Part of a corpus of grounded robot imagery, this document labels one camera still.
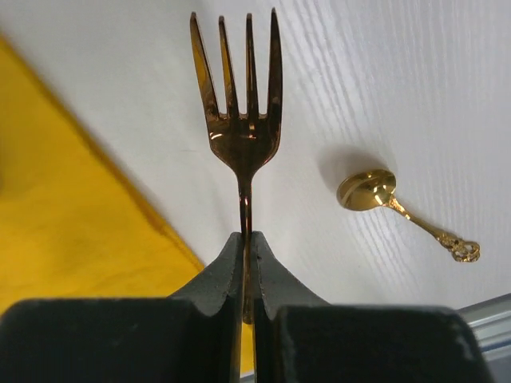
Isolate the aluminium rail frame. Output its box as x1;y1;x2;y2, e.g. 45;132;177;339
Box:
459;294;510;361

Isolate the yellow cartoon placemat cloth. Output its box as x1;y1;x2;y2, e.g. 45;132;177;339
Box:
0;34;256;376

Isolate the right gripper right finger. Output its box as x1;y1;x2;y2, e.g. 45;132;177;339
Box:
251;231;493;382

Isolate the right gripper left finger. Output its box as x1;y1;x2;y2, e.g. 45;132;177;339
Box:
1;233;244;382

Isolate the gold spoon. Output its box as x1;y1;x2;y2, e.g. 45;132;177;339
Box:
337;169;481;263

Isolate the rose gold fork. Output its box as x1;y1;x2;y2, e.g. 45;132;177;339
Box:
190;10;283;325

